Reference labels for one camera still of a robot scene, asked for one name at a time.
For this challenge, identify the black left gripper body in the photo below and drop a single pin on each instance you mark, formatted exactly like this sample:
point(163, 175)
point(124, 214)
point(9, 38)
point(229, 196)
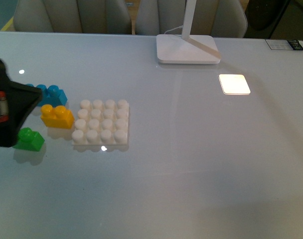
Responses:
point(17, 101)

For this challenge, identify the yellow two-stud block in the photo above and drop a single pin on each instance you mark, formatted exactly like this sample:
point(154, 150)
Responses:
point(57, 117)

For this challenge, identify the white studded base plate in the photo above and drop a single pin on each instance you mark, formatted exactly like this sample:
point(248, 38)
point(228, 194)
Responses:
point(102, 123)

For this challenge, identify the blue three-stud block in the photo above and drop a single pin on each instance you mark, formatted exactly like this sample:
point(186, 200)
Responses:
point(52, 95)

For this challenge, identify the green two-stud block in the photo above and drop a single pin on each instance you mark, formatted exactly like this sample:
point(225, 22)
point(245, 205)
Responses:
point(30, 140)

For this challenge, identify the left beige chair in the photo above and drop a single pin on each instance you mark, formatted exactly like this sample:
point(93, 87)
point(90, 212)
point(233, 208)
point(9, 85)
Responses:
point(72, 16)

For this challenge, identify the beige chair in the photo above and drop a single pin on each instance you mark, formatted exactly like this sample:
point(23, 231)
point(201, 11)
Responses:
point(72, 16)
point(217, 18)

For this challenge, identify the white desk lamp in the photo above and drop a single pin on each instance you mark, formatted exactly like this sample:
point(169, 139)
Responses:
point(187, 48)

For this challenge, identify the right beige chair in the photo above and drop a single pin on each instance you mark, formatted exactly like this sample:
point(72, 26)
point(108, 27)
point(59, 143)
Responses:
point(217, 18)

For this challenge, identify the dark label sticker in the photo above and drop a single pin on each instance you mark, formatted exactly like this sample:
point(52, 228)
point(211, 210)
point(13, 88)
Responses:
point(284, 44)

